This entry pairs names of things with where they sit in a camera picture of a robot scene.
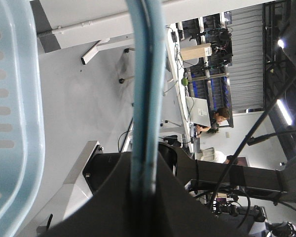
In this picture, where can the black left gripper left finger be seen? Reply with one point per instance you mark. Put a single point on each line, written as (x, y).
(108, 212)

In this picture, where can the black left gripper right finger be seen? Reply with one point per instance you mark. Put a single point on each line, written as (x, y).
(177, 214)

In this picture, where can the light blue plastic basket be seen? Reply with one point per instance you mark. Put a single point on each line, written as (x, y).
(24, 137)

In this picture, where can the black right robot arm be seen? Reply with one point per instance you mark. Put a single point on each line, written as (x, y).
(259, 183)

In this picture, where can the white laptop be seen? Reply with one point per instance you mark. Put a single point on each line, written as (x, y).
(198, 111)

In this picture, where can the seated person in black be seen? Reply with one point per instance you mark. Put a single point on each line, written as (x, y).
(216, 116)

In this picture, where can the cardboard box on desk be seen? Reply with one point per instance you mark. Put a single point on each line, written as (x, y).
(198, 51)

